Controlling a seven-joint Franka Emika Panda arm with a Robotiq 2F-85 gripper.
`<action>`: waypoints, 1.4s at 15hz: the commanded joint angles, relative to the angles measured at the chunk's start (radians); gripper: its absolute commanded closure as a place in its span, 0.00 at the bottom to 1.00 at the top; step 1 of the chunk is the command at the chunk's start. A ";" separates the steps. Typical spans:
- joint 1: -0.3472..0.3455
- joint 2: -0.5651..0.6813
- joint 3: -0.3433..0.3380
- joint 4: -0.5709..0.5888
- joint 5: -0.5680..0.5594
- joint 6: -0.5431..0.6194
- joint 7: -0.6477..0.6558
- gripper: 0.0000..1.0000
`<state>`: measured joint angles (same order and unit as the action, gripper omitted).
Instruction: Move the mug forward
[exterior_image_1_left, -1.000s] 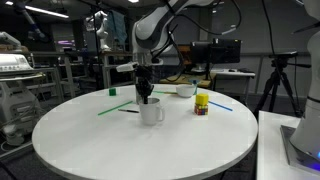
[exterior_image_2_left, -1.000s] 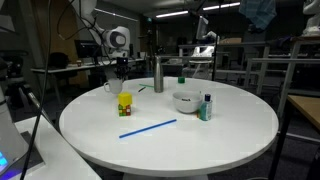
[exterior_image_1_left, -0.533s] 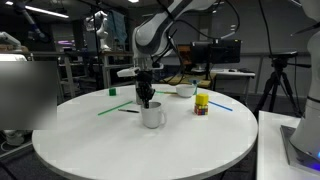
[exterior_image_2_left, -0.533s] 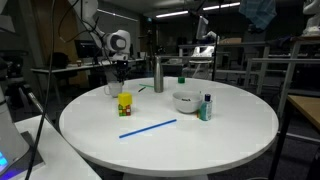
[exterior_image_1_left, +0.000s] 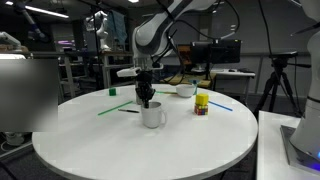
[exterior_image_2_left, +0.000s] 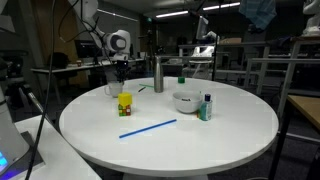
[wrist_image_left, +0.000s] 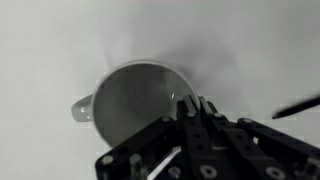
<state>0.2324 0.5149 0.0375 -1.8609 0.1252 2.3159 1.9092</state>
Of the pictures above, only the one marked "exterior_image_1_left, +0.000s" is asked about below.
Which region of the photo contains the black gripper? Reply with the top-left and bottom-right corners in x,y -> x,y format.
135,70 -> 157,110

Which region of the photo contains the white ceramic mug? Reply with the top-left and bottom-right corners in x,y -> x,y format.
140,101 -> 167,130

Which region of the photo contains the stainless steel bottle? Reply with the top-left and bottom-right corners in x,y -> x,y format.
134,75 -> 148,106

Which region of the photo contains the black pen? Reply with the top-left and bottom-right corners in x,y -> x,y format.
117,108 -> 141,114

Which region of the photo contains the long green strip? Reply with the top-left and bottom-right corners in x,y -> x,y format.
97,100 -> 134,117

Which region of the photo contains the white bowl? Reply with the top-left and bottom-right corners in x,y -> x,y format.
175,83 -> 197,99

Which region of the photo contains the wooden table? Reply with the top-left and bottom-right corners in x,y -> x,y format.
159,73 -> 214,90

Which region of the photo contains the small blue object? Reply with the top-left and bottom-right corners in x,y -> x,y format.
191,78 -> 199,96

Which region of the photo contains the screen with orange picture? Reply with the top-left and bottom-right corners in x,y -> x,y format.
176,43 -> 194,68

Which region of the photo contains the multicoloured puzzle cube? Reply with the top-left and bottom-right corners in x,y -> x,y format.
193,103 -> 209,116

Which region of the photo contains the blue hanging cloth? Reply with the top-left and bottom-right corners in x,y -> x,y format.
110,9 -> 129,48

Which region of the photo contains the blue strip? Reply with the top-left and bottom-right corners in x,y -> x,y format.
208,100 -> 234,112

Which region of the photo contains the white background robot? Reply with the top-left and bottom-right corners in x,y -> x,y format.
85,9 -> 112,53

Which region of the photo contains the black computer monitor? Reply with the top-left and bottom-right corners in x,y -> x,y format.
190,38 -> 243,67

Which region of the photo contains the white desk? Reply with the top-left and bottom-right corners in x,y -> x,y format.
211,68 -> 256,98

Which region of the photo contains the black keyboard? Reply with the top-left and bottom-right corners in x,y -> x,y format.
238,67 -> 256,74

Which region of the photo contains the white round floor device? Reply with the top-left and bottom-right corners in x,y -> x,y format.
3,130 -> 32,147

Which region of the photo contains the long ceiling light strip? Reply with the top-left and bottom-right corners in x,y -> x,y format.
4,0 -> 70,20

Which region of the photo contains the white side table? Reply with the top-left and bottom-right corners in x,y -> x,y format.
255,110 -> 320,180

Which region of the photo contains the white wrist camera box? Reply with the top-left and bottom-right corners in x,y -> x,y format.
116,66 -> 143,79

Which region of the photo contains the grey metal shelf frame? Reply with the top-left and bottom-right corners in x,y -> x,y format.
99,52 -> 136,90

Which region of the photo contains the white paper on wall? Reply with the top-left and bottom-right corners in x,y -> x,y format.
199,28 -> 210,42

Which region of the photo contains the black camera tripod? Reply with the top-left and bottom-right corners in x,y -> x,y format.
254,56 -> 313,118

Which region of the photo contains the black camera on tripod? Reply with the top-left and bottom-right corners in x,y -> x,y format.
268,50 -> 299,61

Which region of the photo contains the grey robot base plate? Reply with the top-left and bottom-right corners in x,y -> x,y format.
279,124 -> 320,175

